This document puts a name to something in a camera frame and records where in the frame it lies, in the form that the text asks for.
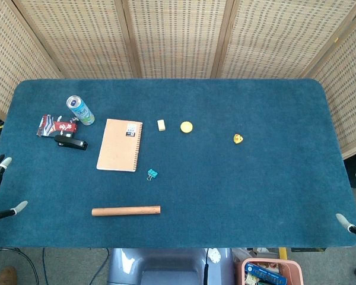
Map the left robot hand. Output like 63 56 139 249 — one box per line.
0 154 29 228

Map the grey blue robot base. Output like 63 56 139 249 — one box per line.
107 248 237 285

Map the black stapler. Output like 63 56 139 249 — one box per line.
53 135 88 151

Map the yellow spiral notebook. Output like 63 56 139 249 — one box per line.
96 118 144 173

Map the red black snack packet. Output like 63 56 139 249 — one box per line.
36 114 78 138

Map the white green drink can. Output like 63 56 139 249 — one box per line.
66 95 96 126

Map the pink plastic basket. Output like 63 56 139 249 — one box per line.
235 257 303 285

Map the wooden rolling pin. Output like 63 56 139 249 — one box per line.
91 205 161 217

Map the blue printed box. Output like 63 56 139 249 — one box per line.
244 262 288 285

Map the blue felt table mat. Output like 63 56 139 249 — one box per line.
0 78 356 249

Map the woven bamboo folding screen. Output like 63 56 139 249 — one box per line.
0 0 356 160

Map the black cable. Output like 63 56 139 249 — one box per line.
0 248 110 285

